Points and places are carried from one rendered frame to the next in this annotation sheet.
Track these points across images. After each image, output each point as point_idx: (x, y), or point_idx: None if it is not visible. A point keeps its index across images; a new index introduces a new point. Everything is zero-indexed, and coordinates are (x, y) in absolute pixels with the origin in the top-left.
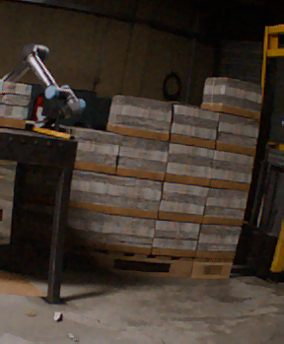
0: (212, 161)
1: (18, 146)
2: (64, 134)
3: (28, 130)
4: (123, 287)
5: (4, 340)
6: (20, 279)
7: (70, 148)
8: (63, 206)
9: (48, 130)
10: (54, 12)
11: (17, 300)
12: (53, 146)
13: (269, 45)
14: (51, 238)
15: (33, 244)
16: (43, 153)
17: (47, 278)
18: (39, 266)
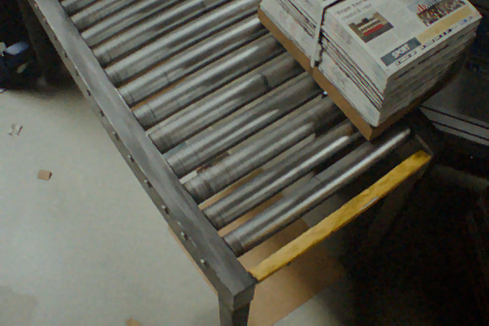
0: None
1: (143, 181)
2: (272, 254)
3: (424, 143)
4: None
5: (13, 297)
6: (313, 283)
7: (221, 287)
8: (223, 318)
9: (348, 203)
10: None
11: (189, 298)
12: (194, 250)
13: None
14: (483, 287)
15: (464, 262)
16: (182, 238)
17: (365, 321)
18: (429, 293)
